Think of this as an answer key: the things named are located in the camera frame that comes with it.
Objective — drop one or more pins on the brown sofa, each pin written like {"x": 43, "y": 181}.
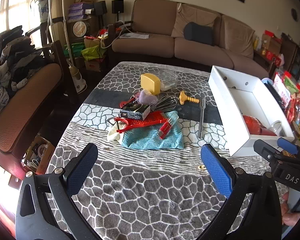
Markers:
{"x": 165, "y": 46}

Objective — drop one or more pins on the red plastic peeler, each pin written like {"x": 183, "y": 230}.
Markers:
{"x": 122, "y": 126}

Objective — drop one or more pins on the person's right hand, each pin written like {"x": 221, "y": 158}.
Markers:
{"x": 292, "y": 218}

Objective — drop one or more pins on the green plastic bag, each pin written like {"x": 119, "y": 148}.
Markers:
{"x": 92, "y": 53}

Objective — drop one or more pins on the red snack packages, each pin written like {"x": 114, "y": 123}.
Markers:
{"x": 287, "y": 92}

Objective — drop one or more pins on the grey stone-pattern blanket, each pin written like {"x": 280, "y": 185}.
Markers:
{"x": 140, "y": 192}

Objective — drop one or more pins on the beige sofa pillow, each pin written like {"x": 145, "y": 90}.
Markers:
{"x": 237, "y": 37}
{"x": 192, "y": 16}

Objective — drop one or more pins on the white garment steamer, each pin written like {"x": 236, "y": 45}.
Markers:
{"x": 78, "y": 80}

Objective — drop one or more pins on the black cardboard box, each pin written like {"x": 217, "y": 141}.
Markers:
{"x": 135, "y": 111}

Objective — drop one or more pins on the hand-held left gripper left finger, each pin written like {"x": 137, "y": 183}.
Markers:
{"x": 82, "y": 170}

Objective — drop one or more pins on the potted plant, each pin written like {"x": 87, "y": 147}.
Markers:
{"x": 41, "y": 2}

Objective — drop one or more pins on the red and clear plastic tool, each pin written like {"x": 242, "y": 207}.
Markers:
{"x": 166, "y": 127}

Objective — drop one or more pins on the red plastic grater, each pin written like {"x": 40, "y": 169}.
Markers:
{"x": 152, "y": 120}

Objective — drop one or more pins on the red round object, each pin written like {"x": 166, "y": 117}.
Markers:
{"x": 251, "y": 125}

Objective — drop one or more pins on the white papers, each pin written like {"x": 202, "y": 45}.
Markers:
{"x": 135, "y": 35}

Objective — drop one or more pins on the cream Y-shaped plastic tool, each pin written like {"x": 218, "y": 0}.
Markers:
{"x": 202, "y": 167}

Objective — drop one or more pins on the yellow wedge-shaped plastic box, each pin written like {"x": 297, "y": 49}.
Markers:
{"x": 150, "y": 82}

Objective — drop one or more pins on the cardboard box with clutter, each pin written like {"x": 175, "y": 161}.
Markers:
{"x": 43, "y": 157}

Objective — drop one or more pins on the purple plastic bag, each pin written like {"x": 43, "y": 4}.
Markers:
{"x": 146, "y": 98}

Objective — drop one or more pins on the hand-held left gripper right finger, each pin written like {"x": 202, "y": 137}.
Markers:
{"x": 216, "y": 172}

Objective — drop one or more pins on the white cardboard box container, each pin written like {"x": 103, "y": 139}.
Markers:
{"x": 230, "y": 120}

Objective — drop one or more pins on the pile of clothes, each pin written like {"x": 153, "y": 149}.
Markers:
{"x": 10, "y": 62}

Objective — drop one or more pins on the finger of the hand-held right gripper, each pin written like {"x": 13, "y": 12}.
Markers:
{"x": 265, "y": 151}
{"x": 287, "y": 146}

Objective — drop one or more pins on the cream cloth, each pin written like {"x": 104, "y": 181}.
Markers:
{"x": 113, "y": 134}

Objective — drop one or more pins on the teal knitted cloth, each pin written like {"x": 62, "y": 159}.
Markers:
{"x": 150, "y": 140}

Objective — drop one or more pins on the dark blue cushion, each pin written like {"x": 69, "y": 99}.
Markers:
{"x": 198, "y": 33}

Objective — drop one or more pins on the wooden armchair brown cushion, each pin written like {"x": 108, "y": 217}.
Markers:
{"x": 22, "y": 110}

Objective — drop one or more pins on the black speaker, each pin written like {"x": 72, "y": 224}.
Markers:
{"x": 100, "y": 7}
{"x": 117, "y": 6}

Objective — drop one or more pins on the curtained window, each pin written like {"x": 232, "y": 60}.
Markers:
{"x": 7, "y": 12}

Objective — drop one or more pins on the clear glass jar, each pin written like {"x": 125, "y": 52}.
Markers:
{"x": 276, "y": 126}

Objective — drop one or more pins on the clear plastic box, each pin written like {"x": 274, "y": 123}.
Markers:
{"x": 169, "y": 78}

